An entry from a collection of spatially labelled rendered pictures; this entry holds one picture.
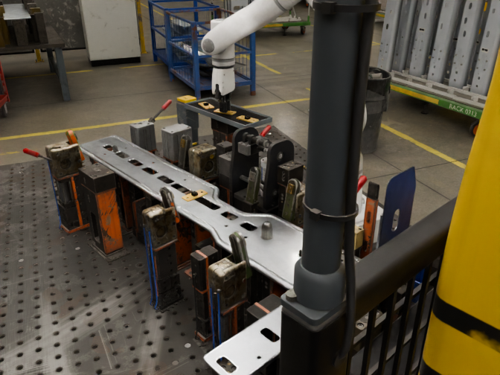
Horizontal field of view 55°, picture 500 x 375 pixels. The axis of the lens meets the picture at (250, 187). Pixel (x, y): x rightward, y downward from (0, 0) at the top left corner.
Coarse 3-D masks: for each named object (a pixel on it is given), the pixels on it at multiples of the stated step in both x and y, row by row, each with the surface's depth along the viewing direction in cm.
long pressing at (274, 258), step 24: (96, 144) 200; (120, 144) 200; (120, 168) 179; (144, 168) 180; (168, 168) 179; (216, 192) 161; (192, 216) 148; (216, 216) 147; (240, 216) 147; (264, 216) 147; (216, 240) 136; (264, 240) 135; (288, 240) 135; (264, 264) 125; (288, 264) 125; (288, 288) 117
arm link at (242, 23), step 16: (256, 0) 161; (272, 0) 157; (240, 16) 162; (256, 16) 162; (272, 16) 161; (208, 32) 165; (224, 32) 161; (240, 32) 162; (208, 48) 166; (224, 48) 165
